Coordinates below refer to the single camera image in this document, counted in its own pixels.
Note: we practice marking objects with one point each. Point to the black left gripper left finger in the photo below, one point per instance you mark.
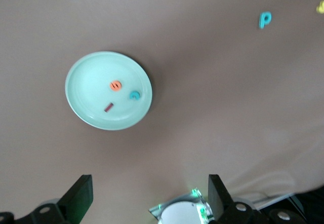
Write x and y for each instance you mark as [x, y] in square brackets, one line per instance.
[76, 203]

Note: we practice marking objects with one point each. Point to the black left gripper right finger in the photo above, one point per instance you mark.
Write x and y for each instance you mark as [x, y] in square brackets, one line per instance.
[220, 203]

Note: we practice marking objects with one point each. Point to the dark red foam letter l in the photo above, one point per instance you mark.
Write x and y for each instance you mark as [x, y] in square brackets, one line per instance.
[108, 107]

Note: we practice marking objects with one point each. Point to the teal foam letter c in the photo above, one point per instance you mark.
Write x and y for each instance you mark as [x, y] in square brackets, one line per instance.
[132, 95]

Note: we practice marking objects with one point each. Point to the orange foam letter e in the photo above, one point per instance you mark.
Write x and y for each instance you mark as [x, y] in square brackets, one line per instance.
[112, 85]

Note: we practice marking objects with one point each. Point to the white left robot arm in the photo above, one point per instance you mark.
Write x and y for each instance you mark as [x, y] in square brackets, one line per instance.
[179, 214]

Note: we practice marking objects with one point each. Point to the mint green plate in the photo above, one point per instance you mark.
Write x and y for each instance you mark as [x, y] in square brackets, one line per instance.
[88, 82]

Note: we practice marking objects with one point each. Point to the teal foam letter d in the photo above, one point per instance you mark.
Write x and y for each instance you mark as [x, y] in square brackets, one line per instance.
[262, 22]

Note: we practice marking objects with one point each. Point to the yellow foam letter s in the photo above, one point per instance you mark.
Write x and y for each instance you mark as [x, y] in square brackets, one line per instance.
[321, 7]

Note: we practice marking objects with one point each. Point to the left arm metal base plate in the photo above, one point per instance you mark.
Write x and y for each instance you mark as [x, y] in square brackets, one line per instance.
[157, 210]

